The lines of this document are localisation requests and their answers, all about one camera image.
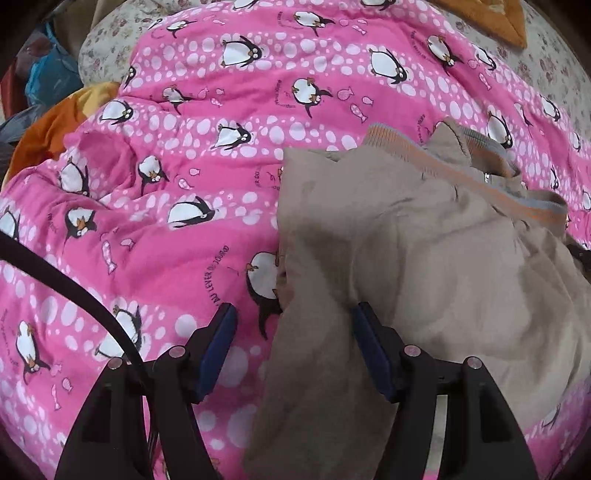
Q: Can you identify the pink penguin print blanket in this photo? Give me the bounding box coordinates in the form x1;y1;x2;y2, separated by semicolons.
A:
0;0;591;480

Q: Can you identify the floral bed sheet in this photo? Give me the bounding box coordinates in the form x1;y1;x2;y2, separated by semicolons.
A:
78;0;591;155

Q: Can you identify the orange trimmed mat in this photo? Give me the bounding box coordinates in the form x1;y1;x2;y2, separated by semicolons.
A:
433;0;528;49

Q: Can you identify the beige zip jacket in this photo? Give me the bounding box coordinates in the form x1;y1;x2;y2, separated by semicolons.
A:
242;120;591;480

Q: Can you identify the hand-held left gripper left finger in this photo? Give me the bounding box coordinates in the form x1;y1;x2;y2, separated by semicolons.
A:
54;302;239;480

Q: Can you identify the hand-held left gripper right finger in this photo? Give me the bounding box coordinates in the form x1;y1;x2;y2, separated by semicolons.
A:
352;302;540;480

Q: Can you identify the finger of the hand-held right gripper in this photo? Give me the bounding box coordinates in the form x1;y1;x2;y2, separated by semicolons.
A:
567;244;591;280

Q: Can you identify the dark striped cloth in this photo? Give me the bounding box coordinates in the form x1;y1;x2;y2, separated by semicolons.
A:
0;107;47;145

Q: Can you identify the blue plastic bag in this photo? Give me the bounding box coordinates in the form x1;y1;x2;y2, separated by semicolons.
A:
25;44;85;108

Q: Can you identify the orange cloth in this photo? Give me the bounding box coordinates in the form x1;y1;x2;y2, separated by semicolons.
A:
8;82;122;180

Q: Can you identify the black cable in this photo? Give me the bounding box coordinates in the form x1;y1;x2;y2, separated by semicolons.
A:
0;231;162;480

